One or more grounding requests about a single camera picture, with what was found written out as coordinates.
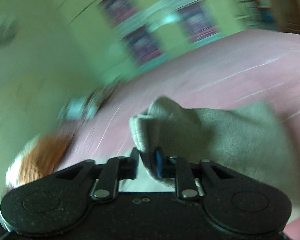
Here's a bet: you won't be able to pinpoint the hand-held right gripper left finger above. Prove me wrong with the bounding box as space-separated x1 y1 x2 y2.
54 147 140 202

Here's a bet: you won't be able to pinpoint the white patterned pillow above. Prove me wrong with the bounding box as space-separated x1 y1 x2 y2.
62 96 99 121

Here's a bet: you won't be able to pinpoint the orange striped pillow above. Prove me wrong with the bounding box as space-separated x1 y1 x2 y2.
5 132 74 188

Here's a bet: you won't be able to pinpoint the bed with pink checked sheet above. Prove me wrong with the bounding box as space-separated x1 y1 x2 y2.
52 31 300 240

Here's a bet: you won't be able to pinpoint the purple wall poster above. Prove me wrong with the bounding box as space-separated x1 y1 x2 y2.
123 27 163 65
177 3 218 43
99 0 137 28

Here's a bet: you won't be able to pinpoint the white glossy wardrobe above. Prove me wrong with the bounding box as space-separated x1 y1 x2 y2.
57 0 255 83

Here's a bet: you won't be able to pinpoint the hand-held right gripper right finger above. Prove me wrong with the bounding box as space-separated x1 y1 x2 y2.
153 147 243 201

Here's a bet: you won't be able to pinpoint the white corner shelf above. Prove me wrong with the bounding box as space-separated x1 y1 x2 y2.
234 0 275 28

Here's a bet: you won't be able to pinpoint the grey pants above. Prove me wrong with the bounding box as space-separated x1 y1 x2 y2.
129 96 300 230

